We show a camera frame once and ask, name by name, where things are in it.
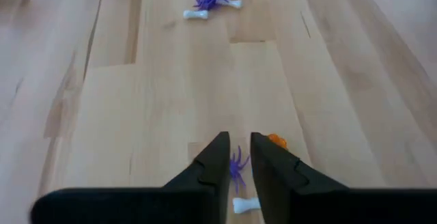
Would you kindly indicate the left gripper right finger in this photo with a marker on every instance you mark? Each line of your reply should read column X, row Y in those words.
column 283, row 190

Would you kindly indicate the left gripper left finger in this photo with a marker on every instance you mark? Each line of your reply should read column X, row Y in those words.
column 215, row 176

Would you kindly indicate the orange plastic pumpkin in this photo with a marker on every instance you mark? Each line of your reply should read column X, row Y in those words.
column 278, row 141

